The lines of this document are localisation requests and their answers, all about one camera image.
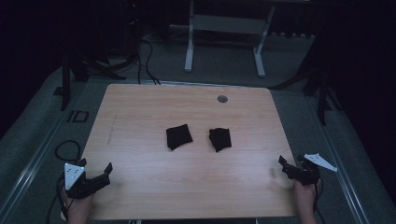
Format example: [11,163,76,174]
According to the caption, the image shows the person's right hand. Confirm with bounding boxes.
[292,178,323,224]

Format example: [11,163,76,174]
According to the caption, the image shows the person's left hand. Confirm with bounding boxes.
[60,186,96,224]

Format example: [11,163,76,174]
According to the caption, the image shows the white metal desk frame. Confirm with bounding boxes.
[184,0,276,78]

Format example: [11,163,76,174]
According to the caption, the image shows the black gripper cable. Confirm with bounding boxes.
[312,176,327,224]
[46,172,70,224]

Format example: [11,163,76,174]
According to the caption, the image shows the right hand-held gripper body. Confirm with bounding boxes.
[281,153,338,187]

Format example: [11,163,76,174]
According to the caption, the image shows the metal floor rail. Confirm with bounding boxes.
[306,92,373,224]
[0,78,90,223]

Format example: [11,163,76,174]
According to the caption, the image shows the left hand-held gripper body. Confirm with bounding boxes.
[64,162,111,200]

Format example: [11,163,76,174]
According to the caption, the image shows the black metal stand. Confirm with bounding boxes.
[269,66,344,126]
[52,46,139,112]

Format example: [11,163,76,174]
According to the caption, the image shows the black sock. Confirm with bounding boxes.
[165,123,193,151]
[208,127,233,153]

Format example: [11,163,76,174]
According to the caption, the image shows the black looped cable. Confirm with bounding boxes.
[54,139,82,162]

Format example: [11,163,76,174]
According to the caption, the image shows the black floor cables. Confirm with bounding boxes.
[135,36,162,86]

